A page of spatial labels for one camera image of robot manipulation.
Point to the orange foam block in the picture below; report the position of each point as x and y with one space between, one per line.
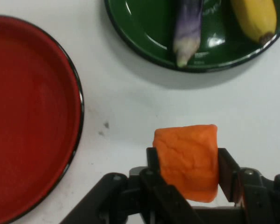
189 161

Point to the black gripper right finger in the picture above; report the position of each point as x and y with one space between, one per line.
252 186

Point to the yellow banana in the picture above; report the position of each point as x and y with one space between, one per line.
255 18

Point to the purple eggplant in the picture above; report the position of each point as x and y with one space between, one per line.
187 32

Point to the red enamel plate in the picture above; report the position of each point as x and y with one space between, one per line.
30 116

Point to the green enamel plate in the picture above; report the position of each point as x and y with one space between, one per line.
142 25

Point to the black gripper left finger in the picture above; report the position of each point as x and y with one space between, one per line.
130 191

